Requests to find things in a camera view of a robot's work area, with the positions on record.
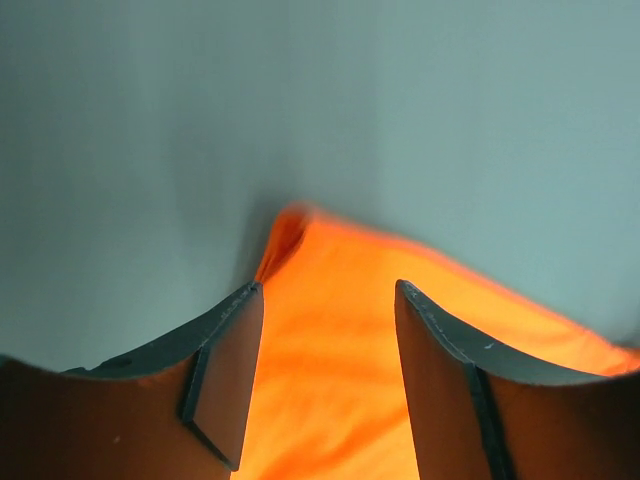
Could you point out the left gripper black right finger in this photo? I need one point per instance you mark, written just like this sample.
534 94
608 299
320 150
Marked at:
480 409

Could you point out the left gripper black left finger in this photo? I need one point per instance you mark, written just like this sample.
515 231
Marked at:
173 408

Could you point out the orange t shirt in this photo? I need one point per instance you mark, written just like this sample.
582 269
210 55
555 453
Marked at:
328 399

